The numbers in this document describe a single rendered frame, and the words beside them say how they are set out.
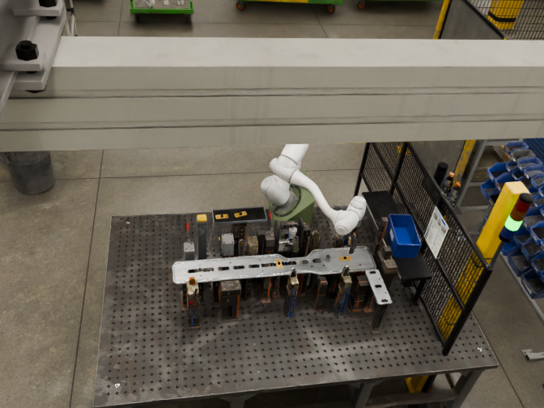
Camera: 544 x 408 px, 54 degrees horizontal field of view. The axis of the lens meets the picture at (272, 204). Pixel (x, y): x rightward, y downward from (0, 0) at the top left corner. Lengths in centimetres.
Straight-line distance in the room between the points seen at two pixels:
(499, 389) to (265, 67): 427
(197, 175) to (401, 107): 523
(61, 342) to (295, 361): 195
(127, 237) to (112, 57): 362
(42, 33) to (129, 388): 292
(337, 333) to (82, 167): 354
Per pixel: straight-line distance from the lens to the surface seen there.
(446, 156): 571
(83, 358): 446
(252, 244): 361
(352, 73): 65
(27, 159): 558
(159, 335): 362
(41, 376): 445
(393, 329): 382
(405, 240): 394
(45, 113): 66
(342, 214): 328
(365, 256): 378
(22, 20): 70
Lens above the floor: 367
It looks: 41 degrees down
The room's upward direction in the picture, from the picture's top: 6 degrees clockwise
